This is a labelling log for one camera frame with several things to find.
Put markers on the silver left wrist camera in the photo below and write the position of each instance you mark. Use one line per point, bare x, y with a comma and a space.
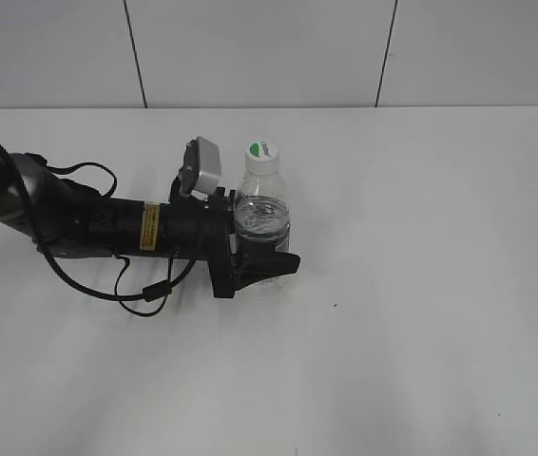
201, 169

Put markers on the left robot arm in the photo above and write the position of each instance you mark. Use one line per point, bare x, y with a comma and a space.
66, 219

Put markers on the white green bottle cap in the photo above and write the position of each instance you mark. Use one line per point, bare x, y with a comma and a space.
261, 158

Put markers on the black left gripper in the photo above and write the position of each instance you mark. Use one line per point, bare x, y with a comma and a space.
201, 229

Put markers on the clear Cestbon water bottle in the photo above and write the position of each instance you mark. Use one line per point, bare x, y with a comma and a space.
262, 218

